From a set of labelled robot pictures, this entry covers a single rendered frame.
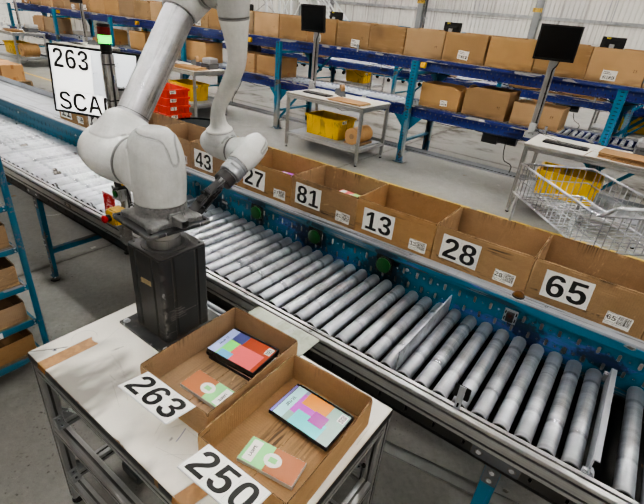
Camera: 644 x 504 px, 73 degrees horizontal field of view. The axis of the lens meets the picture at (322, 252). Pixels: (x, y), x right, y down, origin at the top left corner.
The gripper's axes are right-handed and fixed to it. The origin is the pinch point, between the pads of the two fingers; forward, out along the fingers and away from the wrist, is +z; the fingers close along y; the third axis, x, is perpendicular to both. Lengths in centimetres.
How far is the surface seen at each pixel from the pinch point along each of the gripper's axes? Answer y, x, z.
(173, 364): 10, 28, 44
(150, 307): 1.4, 10.6, 34.3
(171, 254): 17.6, 6.1, 19.0
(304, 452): 40, 68, 42
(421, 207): -20, 75, -80
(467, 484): -21, 163, 13
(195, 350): 6.3, 30.8, 36.8
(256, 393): 30, 51, 37
